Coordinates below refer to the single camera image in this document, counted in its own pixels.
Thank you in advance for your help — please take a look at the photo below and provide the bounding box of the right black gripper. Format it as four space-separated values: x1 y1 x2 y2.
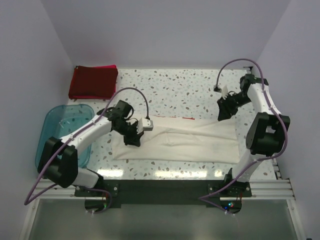
217 92 251 122

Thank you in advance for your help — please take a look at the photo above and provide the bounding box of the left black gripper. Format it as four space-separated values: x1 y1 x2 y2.
114 120 144 147

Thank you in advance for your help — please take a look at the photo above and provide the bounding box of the white t-shirt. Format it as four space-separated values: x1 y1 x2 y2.
111 116 240 164

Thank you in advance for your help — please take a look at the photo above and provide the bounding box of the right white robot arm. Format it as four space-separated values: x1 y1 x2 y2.
217 73 291 197

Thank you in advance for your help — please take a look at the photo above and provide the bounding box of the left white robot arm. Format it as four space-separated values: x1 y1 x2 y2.
37 100 153 196

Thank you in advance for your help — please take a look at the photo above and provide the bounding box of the blue plastic basket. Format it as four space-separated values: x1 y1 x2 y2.
35 104 95 168

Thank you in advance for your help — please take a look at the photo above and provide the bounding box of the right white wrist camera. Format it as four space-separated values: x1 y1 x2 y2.
213 85 229 99

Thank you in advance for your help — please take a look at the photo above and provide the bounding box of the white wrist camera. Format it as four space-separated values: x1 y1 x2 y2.
213 85 229 99
137 117 154 133

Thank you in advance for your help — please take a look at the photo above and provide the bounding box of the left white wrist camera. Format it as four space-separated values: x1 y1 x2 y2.
137 117 154 133

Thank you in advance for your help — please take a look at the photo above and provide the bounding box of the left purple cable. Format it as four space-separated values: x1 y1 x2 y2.
24 87 151 215

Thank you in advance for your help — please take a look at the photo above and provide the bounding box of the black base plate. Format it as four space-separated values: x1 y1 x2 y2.
74 179 252 213

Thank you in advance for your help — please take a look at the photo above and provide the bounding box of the aluminium frame rail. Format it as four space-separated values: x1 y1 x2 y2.
18 179 76 240

